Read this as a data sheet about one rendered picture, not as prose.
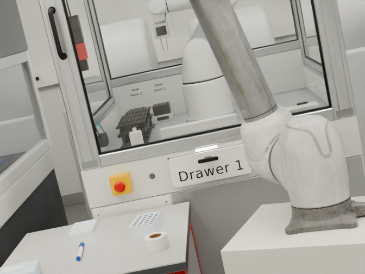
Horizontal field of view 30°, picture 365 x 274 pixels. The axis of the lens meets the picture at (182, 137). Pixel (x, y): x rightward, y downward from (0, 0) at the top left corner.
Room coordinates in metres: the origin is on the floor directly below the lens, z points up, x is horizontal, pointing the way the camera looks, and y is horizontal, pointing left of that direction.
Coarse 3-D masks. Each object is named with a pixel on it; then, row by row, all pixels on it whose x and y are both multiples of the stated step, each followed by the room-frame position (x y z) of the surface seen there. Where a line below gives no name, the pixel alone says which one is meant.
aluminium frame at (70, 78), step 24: (48, 0) 2.45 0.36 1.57; (312, 0) 2.40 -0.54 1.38; (336, 0) 2.38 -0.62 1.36; (48, 24) 2.45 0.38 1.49; (336, 24) 2.39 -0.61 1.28; (72, 48) 2.45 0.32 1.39; (336, 48) 2.38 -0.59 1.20; (72, 72) 2.46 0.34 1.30; (336, 72) 2.38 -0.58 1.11; (72, 96) 2.45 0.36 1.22; (336, 96) 2.39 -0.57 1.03; (72, 120) 2.45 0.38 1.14; (96, 144) 2.45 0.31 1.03; (144, 144) 2.45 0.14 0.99; (168, 144) 2.43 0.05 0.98; (192, 144) 2.42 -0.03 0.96
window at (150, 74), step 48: (96, 0) 2.46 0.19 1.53; (144, 0) 2.44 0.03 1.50; (240, 0) 2.42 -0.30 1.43; (288, 0) 2.41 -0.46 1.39; (96, 48) 2.46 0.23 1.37; (144, 48) 2.45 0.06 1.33; (192, 48) 2.44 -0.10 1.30; (288, 48) 2.41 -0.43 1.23; (96, 96) 2.46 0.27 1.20; (144, 96) 2.45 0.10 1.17; (192, 96) 2.44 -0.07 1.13; (288, 96) 2.41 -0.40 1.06
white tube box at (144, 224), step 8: (136, 216) 2.23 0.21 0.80; (144, 216) 2.22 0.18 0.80; (152, 216) 2.20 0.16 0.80; (160, 216) 2.21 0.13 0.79; (136, 224) 2.15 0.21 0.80; (144, 224) 2.14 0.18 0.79; (152, 224) 2.11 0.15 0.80; (160, 224) 2.19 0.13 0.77; (136, 232) 2.13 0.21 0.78; (144, 232) 2.12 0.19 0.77; (152, 232) 2.11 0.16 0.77
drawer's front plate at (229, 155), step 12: (240, 144) 2.41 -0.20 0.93; (180, 156) 2.42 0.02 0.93; (192, 156) 2.41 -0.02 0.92; (204, 156) 2.40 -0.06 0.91; (228, 156) 2.40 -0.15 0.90; (240, 156) 2.39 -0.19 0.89; (180, 168) 2.41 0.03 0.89; (192, 168) 2.41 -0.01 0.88; (204, 168) 2.40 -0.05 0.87; (216, 168) 2.40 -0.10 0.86; (228, 168) 2.40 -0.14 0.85; (192, 180) 2.41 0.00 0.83; (204, 180) 2.40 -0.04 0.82
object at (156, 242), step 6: (150, 234) 2.00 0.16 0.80; (156, 234) 1.99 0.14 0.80; (162, 234) 1.97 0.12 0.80; (144, 240) 1.97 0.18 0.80; (150, 240) 1.95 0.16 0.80; (156, 240) 1.94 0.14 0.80; (162, 240) 1.95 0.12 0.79; (150, 246) 1.95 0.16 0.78; (156, 246) 1.94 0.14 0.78; (162, 246) 1.95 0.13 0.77; (168, 246) 1.97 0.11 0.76; (150, 252) 1.95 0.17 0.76
